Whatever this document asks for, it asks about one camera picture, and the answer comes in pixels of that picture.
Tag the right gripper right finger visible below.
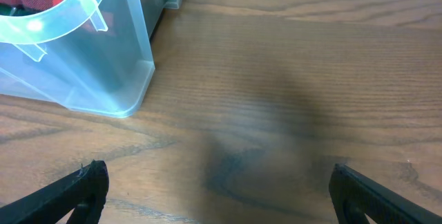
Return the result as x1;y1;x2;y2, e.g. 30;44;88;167
329;164;441;224

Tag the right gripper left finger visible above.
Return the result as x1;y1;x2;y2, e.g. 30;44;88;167
1;160;109;224

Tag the clear plastic storage bin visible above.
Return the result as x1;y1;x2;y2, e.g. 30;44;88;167
1;0;182;118

